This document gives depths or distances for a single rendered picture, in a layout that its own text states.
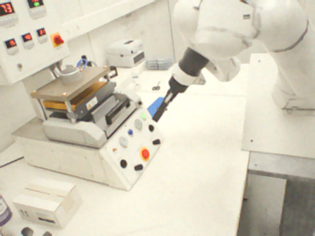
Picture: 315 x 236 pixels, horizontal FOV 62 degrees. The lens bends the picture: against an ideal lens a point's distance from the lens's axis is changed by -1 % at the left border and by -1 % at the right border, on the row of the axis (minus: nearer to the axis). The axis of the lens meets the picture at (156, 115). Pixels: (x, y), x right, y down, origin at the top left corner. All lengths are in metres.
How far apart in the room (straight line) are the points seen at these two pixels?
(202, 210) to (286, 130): 0.47
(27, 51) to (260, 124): 0.95
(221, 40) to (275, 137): 0.65
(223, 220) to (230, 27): 0.57
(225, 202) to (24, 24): 0.95
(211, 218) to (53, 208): 0.49
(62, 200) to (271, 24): 0.77
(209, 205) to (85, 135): 0.48
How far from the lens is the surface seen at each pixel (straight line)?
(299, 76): 0.78
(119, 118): 1.01
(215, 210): 0.91
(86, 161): 1.02
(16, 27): 1.10
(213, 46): 0.56
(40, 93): 1.04
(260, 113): 1.15
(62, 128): 1.00
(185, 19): 0.65
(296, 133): 1.14
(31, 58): 1.13
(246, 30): 0.58
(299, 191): 1.40
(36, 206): 0.97
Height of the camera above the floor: 1.45
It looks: 30 degrees down
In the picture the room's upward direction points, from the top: 10 degrees counter-clockwise
